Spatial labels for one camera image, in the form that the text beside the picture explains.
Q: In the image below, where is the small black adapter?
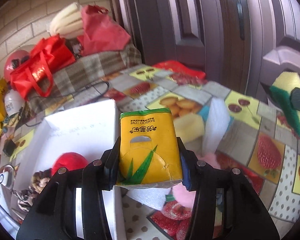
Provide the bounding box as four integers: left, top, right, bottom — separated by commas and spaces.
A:
2, 139, 17, 157

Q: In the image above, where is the cream foam cushion roll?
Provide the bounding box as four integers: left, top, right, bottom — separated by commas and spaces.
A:
47, 2, 84, 40

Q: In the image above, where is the shiny red tote bag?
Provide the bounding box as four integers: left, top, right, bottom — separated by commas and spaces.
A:
10, 35, 76, 101

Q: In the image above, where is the pink fluffy plush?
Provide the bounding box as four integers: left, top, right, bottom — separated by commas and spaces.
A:
172, 153, 221, 209

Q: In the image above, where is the dark red fabric bag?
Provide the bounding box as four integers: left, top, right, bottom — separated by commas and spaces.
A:
77, 5, 130, 56

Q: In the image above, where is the white foam tray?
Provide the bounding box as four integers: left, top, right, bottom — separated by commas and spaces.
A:
12, 99, 127, 240

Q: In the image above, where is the patterned scrunchie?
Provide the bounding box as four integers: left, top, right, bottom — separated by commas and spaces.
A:
12, 168, 52, 212

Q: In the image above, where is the red plush ball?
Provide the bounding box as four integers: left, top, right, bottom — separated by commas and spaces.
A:
51, 152, 89, 176

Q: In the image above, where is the red helmet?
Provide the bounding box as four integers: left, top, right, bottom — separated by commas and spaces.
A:
4, 49, 30, 82

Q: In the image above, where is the plaid blanket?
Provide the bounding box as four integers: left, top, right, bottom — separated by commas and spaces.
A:
27, 43, 142, 114

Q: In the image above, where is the yellow tissue pack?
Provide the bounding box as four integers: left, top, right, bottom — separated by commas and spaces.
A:
116, 108, 183, 189

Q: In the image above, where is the white foam sheet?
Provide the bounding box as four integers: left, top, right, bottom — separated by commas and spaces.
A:
202, 98, 230, 155

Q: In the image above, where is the fruit pattern tablecloth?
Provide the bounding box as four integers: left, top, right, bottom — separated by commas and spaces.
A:
14, 65, 300, 239

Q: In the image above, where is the green yellow scrub sponge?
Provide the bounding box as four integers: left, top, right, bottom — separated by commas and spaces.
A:
269, 72, 300, 137

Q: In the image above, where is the grey metal door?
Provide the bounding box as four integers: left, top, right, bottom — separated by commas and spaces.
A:
110, 0, 300, 101

